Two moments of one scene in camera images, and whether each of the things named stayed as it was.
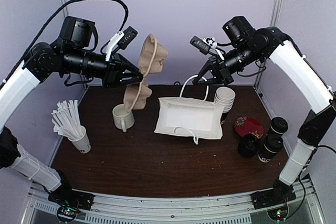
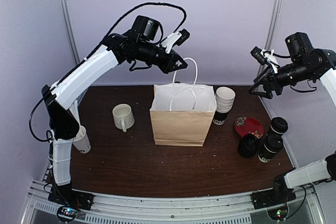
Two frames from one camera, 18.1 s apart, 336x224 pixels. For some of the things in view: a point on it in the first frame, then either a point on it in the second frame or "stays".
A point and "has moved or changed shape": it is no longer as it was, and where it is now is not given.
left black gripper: x=117 y=63 → x=170 y=63
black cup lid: x=273 y=143 stays
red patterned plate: x=245 y=125 stays
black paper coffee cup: x=265 y=155 stays
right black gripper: x=226 y=75 → x=268 y=81
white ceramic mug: x=123 y=119 stays
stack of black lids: x=249 y=146 stays
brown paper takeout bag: x=190 y=117 has moved or changed shape
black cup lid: x=279 y=125 stays
